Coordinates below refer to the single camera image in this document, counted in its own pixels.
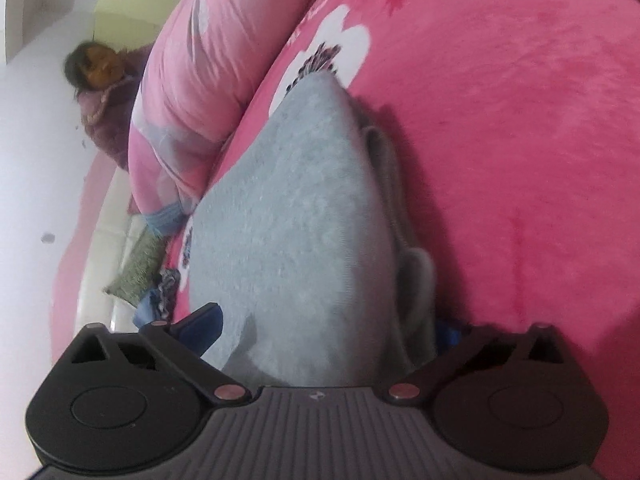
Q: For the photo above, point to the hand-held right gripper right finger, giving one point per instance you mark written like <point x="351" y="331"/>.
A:
<point x="450" y="340"/>

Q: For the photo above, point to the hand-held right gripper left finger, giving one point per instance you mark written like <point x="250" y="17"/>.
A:
<point x="205" y="330"/>

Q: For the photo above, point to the grey sweatshirt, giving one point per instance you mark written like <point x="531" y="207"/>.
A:
<point x="300" y="235"/>

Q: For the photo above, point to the dark patterned cloth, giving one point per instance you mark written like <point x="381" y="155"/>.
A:
<point x="167" y="290"/>

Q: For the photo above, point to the blue denim garment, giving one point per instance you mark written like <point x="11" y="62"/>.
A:
<point x="145" y="315"/>

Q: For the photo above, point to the green patterned pillow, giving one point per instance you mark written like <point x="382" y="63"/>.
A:
<point x="137" y="265"/>

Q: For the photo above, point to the pink and white headboard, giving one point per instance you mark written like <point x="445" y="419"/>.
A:
<point x="70" y="280"/>

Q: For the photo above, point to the pink floral bed blanket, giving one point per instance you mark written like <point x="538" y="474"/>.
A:
<point x="525" y="135"/>

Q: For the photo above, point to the pink floral quilt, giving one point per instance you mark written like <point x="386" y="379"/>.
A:
<point x="200" y="85"/>

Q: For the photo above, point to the pale yellow wardrobe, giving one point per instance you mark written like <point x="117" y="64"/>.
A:
<point x="140" y="5"/>

